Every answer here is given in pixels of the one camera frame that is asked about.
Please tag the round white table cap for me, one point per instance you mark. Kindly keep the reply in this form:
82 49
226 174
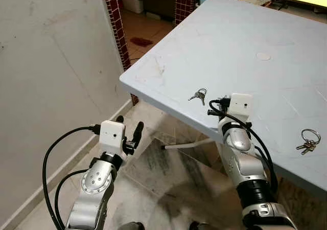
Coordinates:
263 56

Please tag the narrow red tiled pillar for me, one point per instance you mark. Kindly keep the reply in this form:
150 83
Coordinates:
185 2

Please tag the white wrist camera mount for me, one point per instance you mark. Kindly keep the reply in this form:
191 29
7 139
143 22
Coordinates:
240 107
112 137

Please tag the robot right leg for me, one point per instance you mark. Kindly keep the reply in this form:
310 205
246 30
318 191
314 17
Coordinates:
200 226

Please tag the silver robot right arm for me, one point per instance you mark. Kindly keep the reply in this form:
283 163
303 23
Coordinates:
248 168

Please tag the white table leg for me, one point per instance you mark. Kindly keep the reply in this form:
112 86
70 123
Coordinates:
189 143

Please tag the white plastic bin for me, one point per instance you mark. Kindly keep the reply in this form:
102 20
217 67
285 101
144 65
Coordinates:
134 4

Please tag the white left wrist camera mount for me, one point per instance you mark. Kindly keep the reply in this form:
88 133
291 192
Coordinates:
112 137

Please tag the dark wooden cabinet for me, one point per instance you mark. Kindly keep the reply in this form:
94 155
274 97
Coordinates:
161 0

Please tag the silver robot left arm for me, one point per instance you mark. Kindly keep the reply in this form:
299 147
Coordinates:
97 183

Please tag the wide red tiled pillar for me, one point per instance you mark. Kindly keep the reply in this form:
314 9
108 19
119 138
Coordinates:
116 25

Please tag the small silver key bunch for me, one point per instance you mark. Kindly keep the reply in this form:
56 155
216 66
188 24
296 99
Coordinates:
194 96

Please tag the light blue plastic table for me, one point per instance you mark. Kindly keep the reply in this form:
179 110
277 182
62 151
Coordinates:
245 36

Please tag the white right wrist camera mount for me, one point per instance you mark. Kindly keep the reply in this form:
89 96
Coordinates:
240 107

